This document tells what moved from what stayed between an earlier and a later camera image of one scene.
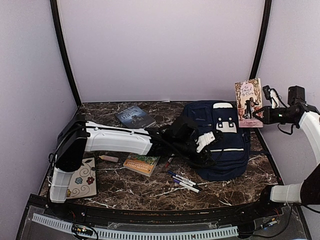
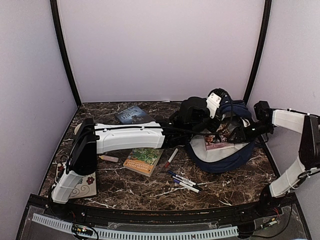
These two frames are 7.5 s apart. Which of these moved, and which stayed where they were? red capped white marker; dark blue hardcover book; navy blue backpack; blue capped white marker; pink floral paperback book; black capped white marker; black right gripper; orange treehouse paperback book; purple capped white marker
Moved: navy blue backpack; pink floral paperback book; black right gripper
Stayed: black capped white marker; orange treehouse paperback book; purple capped white marker; blue capped white marker; dark blue hardcover book; red capped white marker
